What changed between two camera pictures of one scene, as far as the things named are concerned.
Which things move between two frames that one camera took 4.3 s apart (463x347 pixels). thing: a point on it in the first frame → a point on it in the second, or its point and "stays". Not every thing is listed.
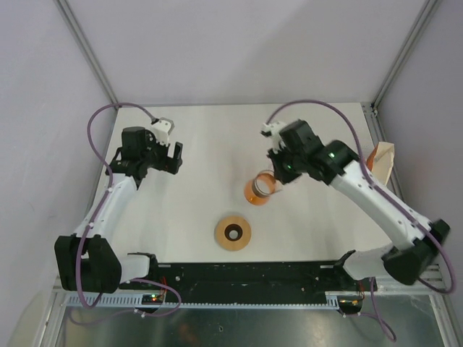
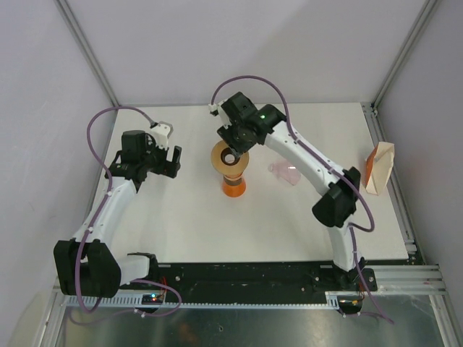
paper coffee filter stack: (380, 160) stays
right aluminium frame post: (427, 7) stays
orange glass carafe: (258, 190) → (234, 186)
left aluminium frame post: (68, 14) stays
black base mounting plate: (259, 279) stays
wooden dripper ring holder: (233, 233) → (224, 160)
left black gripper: (171, 165) stays
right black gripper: (281, 175) → (226, 136)
